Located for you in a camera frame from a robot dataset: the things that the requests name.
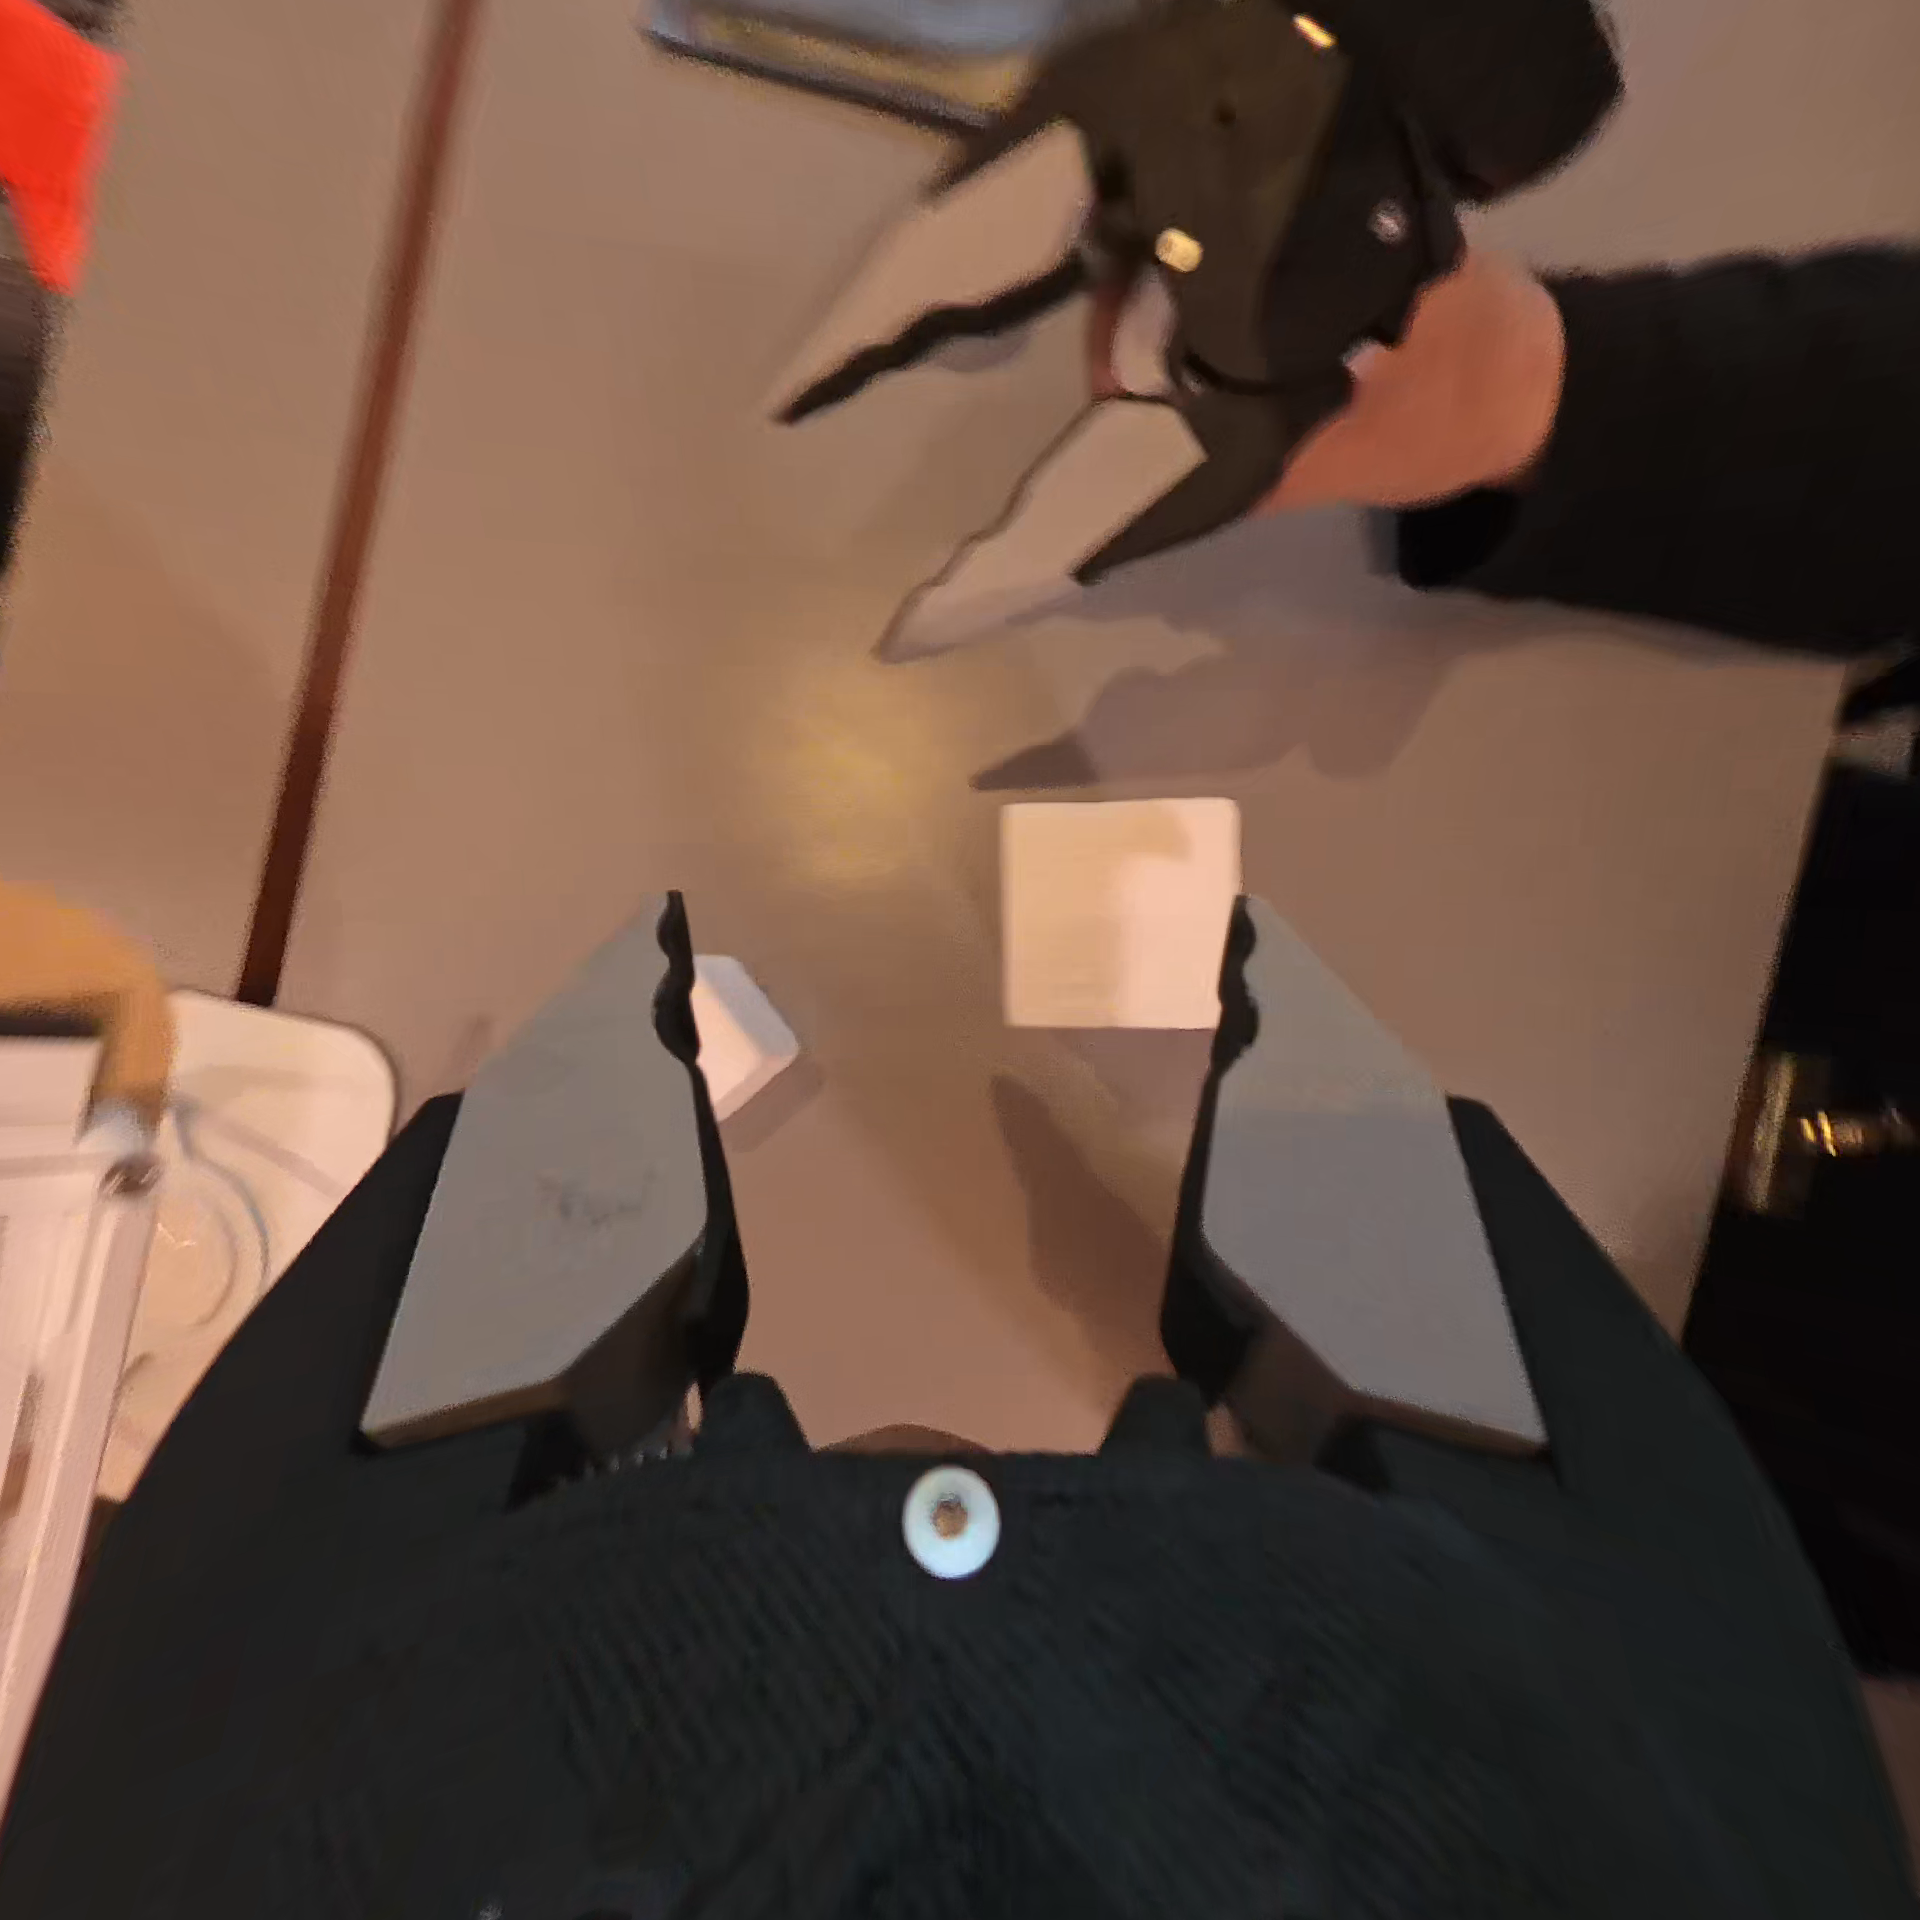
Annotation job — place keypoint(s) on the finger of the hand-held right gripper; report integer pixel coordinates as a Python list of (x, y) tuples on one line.
[(1080, 509), (974, 255)]

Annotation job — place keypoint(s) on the white-based document stand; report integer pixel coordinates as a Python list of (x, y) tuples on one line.
[(300, 1081)]

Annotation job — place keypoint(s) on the white foam cube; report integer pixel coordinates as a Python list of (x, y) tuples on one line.
[(1117, 917), (743, 1035)]

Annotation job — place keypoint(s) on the orange traffic cone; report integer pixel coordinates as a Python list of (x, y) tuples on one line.
[(60, 135)]

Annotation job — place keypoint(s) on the person's right forearm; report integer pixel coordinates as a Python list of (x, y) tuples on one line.
[(1723, 435)]

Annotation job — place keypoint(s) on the person's right hand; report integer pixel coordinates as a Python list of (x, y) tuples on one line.
[(1441, 405)]

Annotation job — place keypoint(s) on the black flat plate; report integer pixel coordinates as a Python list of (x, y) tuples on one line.
[(840, 44)]

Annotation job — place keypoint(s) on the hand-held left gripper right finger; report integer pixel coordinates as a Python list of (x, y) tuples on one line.
[(1350, 1202)]

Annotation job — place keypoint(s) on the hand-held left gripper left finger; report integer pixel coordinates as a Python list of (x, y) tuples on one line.
[(554, 1202)]

